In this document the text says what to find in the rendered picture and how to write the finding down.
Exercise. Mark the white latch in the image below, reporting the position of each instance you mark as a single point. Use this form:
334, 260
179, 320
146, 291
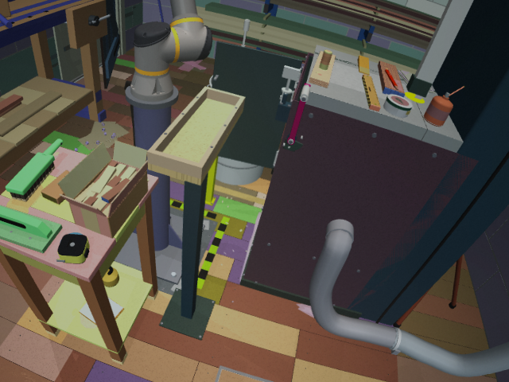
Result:
292, 72

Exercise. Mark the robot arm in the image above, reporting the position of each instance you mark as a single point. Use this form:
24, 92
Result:
187, 40

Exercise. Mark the dark tray stand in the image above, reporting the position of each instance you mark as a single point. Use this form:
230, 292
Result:
193, 246

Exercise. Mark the magenta clutch lever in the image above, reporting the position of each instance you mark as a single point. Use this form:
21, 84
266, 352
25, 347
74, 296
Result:
298, 119

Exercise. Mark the wooden tray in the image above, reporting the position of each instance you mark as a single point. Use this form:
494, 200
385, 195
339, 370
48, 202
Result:
191, 131

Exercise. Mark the dark green bandsaw door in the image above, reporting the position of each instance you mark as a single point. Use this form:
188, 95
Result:
246, 99

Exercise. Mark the maroon bandsaw body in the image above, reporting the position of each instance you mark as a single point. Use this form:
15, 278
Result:
358, 179

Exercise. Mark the yellow wooden stick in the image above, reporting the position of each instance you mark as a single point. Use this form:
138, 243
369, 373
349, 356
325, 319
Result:
370, 93

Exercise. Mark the green push stick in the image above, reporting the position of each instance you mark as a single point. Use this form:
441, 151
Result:
36, 235

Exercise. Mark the white bucket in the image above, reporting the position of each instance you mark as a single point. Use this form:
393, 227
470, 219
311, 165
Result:
238, 173

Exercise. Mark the blue bolted block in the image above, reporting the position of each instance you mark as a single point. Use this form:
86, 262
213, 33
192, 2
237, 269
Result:
282, 111

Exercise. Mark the wooden block with round knob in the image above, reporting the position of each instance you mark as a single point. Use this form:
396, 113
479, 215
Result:
321, 71

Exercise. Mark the cardboard box of wood scraps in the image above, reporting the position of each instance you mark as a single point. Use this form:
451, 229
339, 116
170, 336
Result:
95, 215

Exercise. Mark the white tape roll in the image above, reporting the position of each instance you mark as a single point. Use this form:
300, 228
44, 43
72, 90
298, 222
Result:
397, 105

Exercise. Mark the yellow wood block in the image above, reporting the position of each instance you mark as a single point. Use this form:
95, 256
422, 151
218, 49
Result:
364, 64

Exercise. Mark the yellow round tin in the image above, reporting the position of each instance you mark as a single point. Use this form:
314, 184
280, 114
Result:
110, 278

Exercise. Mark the brick red block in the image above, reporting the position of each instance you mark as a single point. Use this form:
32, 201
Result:
387, 85

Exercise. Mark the red pencil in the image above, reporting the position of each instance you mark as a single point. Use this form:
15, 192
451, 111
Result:
391, 77

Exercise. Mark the lumber rack with blue brackets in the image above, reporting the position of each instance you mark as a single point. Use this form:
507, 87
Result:
318, 20

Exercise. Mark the white paper sheet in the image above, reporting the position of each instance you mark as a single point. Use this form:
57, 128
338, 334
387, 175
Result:
109, 308

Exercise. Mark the pink topped side table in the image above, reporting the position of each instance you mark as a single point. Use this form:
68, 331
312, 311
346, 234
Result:
87, 274

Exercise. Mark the yellow flat disc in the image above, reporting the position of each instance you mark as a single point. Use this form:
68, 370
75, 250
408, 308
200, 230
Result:
417, 99

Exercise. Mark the yellow black tape measure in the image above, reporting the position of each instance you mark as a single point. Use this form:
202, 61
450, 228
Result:
72, 246

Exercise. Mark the orange oil can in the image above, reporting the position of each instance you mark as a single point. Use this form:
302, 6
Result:
437, 109

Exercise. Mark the brown wood block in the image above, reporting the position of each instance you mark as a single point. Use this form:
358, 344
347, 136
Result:
51, 193

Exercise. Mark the copper tube stand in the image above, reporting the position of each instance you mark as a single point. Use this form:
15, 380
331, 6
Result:
457, 278

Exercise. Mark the green brush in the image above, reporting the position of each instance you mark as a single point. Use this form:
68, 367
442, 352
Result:
29, 173

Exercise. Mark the wooden workbench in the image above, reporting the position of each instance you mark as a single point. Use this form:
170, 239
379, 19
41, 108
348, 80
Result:
43, 103

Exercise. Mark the wooden rack with blue rails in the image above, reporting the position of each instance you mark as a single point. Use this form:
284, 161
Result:
85, 24

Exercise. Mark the brown board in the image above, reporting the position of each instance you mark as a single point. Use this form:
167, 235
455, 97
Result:
8, 104

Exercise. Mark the yellow post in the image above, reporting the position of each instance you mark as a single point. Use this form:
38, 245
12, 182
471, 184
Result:
211, 179

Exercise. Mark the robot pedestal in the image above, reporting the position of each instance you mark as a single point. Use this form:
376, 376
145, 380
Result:
149, 159

